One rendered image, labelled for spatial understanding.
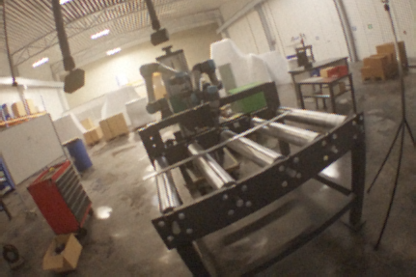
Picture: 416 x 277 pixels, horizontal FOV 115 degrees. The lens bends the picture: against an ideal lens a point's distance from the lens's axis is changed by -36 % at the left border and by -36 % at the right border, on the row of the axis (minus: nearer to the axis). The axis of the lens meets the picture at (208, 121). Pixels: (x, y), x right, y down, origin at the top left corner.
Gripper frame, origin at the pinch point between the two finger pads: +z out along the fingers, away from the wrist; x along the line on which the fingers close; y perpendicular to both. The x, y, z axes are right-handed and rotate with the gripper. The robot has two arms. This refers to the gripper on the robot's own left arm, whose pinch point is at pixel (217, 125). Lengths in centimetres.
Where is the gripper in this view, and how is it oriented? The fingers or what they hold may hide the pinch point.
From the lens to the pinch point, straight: 161.3
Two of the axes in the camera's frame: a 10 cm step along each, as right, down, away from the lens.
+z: 1.3, 9.6, 2.4
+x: 3.4, -2.8, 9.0
